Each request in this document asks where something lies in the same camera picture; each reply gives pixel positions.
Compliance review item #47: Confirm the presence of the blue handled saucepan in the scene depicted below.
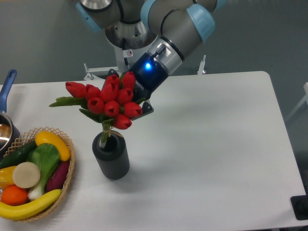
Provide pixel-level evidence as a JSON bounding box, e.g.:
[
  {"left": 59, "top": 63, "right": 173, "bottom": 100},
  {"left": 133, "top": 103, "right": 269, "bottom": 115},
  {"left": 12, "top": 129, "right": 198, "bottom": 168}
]
[{"left": 0, "top": 69, "right": 20, "bottom": 159}]

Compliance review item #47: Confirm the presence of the black device table corner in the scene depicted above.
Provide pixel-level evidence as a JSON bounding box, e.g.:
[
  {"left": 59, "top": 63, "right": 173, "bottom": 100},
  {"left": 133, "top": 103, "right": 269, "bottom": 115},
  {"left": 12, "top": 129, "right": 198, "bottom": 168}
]
[{"left": 290, "top": 195, "right": 308, "bottom": 220}]

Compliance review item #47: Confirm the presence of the white furniture leg right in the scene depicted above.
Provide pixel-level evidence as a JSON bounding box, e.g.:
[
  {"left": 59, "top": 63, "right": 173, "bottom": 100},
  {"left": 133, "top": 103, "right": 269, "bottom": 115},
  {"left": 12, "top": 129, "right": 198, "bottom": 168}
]
[{"left": 286, "top": 82, "right": 308, "bottom": 123}]

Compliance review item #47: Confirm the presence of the white metal base frame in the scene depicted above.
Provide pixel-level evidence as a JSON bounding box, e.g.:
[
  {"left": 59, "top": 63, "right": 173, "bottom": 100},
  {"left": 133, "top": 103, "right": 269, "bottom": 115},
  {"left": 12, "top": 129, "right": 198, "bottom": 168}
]
[{"left": 84, "top": 54, "right": 207, "bottom": 81}]

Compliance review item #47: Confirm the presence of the green cucumber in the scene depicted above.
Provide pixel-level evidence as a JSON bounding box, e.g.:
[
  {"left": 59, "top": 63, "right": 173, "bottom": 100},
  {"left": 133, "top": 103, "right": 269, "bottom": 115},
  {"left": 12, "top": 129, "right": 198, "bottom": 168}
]
[{"left": 0, "top": 141, "right": 37, "bottom": 169}]

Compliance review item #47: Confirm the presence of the orange fruit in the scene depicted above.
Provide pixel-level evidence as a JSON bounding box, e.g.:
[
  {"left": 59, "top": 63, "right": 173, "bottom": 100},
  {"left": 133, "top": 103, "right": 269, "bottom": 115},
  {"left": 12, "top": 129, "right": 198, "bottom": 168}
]
[{"left": 0, "top": 185, "right": 28, "bottom": 206}]

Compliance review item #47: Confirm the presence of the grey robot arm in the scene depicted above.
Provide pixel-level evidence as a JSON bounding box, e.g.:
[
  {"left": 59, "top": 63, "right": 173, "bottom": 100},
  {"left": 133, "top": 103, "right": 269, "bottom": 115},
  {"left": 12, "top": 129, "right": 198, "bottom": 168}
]
[{"left": 76, "top": 0, "right": 225, "bottom": 115}]

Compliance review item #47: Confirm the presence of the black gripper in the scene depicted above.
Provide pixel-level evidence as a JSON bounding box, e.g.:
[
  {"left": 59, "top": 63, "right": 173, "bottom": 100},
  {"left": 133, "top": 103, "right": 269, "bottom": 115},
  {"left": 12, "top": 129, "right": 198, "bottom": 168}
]
[{"left": 103, "top": 53, "right": 168, "bottom": 120}]

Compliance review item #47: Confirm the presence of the yellow pepper left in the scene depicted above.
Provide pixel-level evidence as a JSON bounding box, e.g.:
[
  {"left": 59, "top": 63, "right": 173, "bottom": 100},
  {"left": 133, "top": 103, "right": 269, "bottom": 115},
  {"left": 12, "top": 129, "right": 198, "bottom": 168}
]
[{"left": 0, "top": 166, "right": 16, "bottom": 189}]

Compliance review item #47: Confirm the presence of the yellow banana front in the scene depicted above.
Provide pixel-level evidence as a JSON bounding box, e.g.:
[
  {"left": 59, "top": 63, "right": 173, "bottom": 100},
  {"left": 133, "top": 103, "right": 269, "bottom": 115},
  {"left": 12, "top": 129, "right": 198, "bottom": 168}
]
[{"left": 0, "top": 189, "right": 62, "bottom": 221}]

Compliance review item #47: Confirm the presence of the woven wicker basket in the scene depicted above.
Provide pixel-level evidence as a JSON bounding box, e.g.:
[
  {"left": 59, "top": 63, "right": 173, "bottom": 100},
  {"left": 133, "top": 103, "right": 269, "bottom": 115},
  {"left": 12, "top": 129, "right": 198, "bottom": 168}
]
[{"left": 0, "top": 127, "right": 76, "bottom": 222}]

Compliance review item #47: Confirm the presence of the green bok choy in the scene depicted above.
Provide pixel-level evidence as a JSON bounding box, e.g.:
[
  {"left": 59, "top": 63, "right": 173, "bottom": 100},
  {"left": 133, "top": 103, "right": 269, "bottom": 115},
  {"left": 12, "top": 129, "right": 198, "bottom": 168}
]
[{"left": 27, "top": 143, "right": 60, "bottom": 201}]

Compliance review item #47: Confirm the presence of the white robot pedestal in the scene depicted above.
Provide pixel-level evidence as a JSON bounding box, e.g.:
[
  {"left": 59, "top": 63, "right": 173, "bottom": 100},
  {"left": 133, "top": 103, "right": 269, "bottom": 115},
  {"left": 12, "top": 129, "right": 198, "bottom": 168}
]
[{"left": 114, "top": 46, "right": 149, "bottom": 73}]

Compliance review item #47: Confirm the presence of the dark grey ribbed vase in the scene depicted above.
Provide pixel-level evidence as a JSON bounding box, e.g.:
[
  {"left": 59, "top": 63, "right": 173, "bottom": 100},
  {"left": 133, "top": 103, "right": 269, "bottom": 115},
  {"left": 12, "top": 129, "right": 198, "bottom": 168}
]
[{"left": 92, "top": 133, "right": 130, "bottom": 180}]

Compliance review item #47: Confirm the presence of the purple sweet potato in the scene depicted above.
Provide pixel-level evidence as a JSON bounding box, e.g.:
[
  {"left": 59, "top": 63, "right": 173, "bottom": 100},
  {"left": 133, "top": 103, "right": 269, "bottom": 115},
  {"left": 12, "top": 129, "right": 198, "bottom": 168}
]
[{"left": 46, "top": 162, "right": 69, "bottom": 192}]

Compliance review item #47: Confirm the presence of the red tulip bouquet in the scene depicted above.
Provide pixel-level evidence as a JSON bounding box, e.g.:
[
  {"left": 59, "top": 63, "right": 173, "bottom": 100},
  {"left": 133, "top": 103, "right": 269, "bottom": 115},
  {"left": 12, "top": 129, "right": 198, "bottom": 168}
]
[{"left": 50, "top": 71, "right": 145, "bottom": 149}]

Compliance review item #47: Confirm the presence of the beige round slice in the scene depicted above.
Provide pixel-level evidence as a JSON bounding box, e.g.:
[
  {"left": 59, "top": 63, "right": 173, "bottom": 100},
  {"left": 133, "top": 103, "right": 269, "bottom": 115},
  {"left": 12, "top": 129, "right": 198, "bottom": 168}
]
[{"left": 12, "top": 162, "right": 40, "bottom": 189}]

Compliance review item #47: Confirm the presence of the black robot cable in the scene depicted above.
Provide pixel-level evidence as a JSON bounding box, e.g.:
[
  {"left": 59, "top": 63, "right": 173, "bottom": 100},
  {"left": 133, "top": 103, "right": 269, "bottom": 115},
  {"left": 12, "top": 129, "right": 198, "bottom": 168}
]
[{"left": 121, "top": 38, "right": 132, "bottom": 73}]

